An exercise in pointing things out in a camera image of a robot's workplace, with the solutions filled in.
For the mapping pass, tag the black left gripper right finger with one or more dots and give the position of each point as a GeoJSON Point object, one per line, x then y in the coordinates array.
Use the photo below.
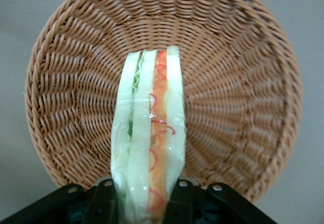
{"type": "Point", "coordinates": [187, 203]}

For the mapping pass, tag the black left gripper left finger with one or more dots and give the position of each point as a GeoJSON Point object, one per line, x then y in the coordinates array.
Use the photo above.
{"type": "Point", "coordinates": [101, 203]}

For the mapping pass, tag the triangle sandwich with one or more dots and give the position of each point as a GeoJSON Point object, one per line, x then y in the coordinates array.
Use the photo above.
{"type": "Point", "coordinates": [141, 132]}

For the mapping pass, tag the round brown wicker basket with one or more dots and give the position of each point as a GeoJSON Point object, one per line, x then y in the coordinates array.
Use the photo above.
{"type": "Point", "coordinates": [227, 82]}

